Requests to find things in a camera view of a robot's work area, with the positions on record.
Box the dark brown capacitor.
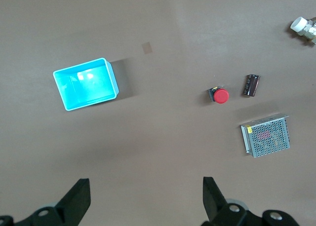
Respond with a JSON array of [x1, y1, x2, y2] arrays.
[[241, 74, 261, 98]]

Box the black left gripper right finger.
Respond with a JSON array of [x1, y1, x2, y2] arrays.
[[201, 177, 248, 226]]

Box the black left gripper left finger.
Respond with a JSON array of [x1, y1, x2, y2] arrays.
[[27, 178, 91, 226]]

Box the cyan plastic bin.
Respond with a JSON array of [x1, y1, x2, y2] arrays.
[[52, 57, 120, 112]]

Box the brown tape patch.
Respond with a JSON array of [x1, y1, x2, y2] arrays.
[[142, 41, 154, 55]]

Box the silver valve white caps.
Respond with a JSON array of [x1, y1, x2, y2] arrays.
[[289, 16, 316, 46]]

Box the metal mesh power supply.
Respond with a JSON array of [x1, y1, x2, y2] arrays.
[[240, 113, 290, 158]]

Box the red push button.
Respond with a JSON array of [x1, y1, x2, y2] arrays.
[[208, 86, 230, 105]]

